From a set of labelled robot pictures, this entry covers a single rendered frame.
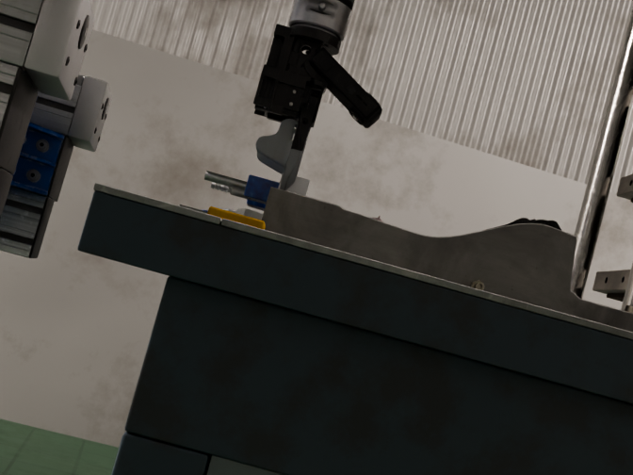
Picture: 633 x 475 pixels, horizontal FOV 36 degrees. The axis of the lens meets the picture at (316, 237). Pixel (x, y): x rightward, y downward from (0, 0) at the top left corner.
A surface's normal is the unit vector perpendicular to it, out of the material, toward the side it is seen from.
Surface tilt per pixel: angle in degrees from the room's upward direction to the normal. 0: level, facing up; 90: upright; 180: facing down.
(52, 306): 90
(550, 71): 90
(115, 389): 90
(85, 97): 90
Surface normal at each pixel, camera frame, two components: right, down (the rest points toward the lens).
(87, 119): 0.18, -0.02
